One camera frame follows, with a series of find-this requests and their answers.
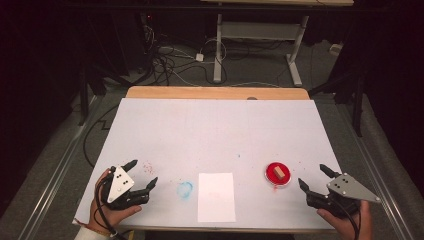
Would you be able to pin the person's right hand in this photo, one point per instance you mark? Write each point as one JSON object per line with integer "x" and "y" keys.
{"x": 350, "y": 228}

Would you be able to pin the metal floor rail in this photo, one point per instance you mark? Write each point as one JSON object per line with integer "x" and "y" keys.
{"x": 376, "y": 173}
{"x": 56, "y": 176}

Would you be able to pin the round red ink pad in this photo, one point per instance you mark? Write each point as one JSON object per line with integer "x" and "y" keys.
{"x": 271, "y": 178}

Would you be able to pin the black metal stand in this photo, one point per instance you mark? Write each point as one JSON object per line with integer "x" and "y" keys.
{"x": 358, "y": 106}
{"x": 83, "y": 100}

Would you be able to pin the small white box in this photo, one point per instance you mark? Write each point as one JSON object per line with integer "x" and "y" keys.
{"x": 336, "y": 49}

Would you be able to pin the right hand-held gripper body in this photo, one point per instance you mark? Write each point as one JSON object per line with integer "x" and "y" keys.
{"x": 350, "y": 189}

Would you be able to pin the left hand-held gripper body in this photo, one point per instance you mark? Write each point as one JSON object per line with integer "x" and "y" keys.
{"x": 120, "y": 185}

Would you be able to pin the white metal desk frame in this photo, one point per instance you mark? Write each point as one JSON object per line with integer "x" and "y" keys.
{"x": 260, "y": 30}

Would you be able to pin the white power adapter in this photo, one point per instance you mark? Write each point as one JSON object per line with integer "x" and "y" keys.
{"x": 199, "y": 57}

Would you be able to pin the white table cover board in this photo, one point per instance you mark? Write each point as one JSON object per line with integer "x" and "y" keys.
{"x": 213, "y": 133}

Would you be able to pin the white paper sheet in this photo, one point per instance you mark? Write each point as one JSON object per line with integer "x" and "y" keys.
{"x": 216, "y": 200}

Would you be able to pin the white left sleeve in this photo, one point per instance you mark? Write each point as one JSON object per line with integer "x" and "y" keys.
{"x": 88, "y": 235}

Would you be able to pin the small wooden stamp block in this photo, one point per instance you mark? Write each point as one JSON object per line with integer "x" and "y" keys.
{"x": 279, "y": 172}

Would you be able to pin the dark computer tower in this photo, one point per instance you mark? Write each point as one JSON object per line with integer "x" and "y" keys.
{"x": 128, "y": 40}

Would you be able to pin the person's left hand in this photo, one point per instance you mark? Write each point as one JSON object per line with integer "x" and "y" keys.
{"x": 110, "y": 218}

